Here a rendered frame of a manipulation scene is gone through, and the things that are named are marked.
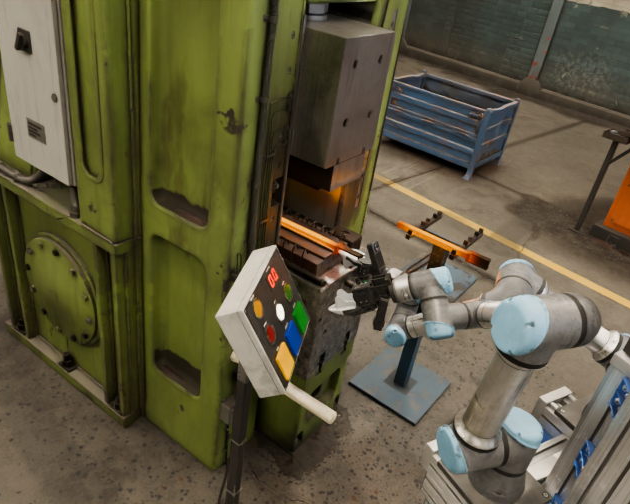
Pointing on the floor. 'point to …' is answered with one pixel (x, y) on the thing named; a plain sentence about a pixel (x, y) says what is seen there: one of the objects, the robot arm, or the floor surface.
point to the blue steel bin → (450, 119)
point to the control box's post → (239, 434)
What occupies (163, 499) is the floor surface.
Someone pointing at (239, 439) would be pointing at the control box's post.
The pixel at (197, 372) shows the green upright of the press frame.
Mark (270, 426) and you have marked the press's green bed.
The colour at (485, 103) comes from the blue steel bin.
